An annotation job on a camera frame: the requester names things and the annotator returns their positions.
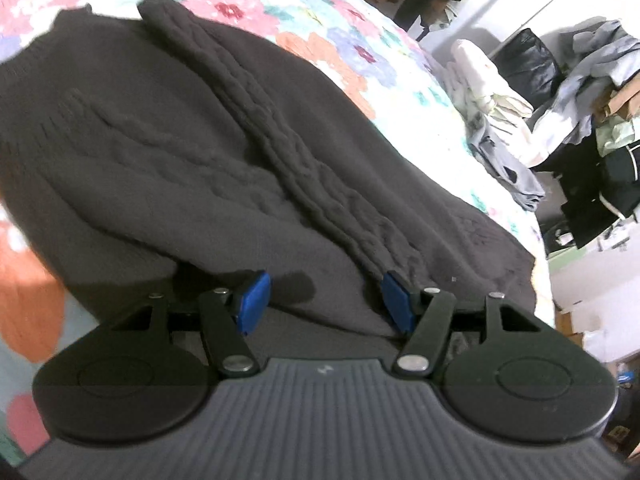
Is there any pile of light clothes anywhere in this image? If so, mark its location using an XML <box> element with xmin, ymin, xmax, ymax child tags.
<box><xmin>525</xmin><ymin>19</ymin><xmax>640</xmax><ymax>168</ymax></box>

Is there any dark cable-knit sweater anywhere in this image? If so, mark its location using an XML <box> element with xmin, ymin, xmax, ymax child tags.
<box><xmin>0</xmin><ymin>0</ymin><xmax>538</xmax><ymax>346</ymax></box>

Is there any floral bed blanket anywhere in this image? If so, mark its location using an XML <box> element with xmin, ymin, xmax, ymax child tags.
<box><xmin>0</xmin><ymin>0</ymin><xmax>556</xmax><ymax>466</ymax></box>

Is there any grey cloth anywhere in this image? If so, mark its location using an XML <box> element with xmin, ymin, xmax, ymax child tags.
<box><xmin>467</xmin><ymin>120</ymin><xmax>547</xmax><ymax>212</ymax></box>

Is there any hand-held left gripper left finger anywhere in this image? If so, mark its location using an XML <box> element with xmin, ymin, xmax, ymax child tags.
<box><xmin>107</xmin><ymin>270</ymin><xmax>272</xmax><ymax>377</ymax></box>

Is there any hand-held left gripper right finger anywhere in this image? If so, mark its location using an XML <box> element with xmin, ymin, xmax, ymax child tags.
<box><xmin>381</xmin><ymin>272</ymin><xmax>543</xmax><ymax>376</ymax></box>

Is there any black bag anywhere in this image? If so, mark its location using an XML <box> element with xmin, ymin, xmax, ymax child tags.
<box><xmin>494</xmin><ymin>28</ymin><xmax>565</xmax><ymax>107</ymax></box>

